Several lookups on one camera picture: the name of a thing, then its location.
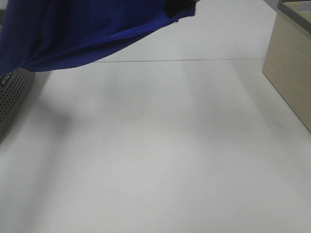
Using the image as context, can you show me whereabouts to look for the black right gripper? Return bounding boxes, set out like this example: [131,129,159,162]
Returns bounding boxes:
[165,0,196,17]

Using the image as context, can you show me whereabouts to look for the blue microfibre towel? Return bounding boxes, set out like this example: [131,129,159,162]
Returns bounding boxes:
[0,0,196,74]

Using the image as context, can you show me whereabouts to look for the grey perforated plastic basket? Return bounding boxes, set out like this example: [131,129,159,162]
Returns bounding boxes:
[0,68,35,138]

